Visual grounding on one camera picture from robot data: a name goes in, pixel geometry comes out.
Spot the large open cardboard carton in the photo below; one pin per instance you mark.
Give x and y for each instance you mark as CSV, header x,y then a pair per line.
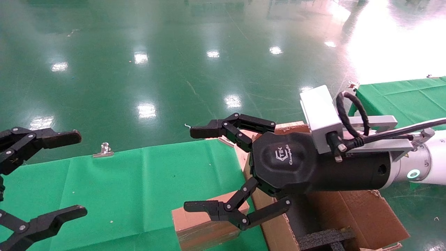
x,y
366,216

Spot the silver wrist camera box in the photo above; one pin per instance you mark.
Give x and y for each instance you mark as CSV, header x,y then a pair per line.
x,y
320,111

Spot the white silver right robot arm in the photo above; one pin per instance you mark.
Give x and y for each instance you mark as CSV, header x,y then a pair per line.
x,y
435,157

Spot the black foam insert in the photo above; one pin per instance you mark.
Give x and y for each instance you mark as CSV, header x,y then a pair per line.
x,y
324,238

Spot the green tablecloth with hanging corner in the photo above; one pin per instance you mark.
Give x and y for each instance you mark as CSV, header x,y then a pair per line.
x,y
411,101

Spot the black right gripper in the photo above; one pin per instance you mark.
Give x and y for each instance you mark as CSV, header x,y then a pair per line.
x,y
289,164

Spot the small brown cardboard box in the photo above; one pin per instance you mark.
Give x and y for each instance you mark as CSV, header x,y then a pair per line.
x,y
202,230

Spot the green tablecloth with creases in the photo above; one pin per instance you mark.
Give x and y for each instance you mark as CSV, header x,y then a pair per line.
x,y
139,195

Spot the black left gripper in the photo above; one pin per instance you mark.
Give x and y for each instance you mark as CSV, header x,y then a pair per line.
x,y
1,188

